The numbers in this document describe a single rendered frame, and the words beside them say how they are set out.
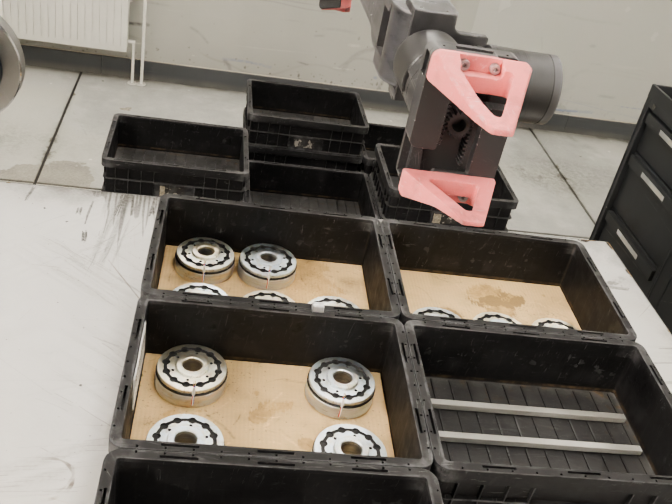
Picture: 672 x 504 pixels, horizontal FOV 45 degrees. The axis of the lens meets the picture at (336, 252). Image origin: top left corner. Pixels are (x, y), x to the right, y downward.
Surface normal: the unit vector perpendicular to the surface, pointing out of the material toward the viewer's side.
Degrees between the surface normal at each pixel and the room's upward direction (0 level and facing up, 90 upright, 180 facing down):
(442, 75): 89
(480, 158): 89
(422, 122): 89
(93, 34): 90
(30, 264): 0
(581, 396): 0
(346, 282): 0
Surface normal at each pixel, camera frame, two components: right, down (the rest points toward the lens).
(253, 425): 0.18, -0.83
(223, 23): 0.10, 0.56
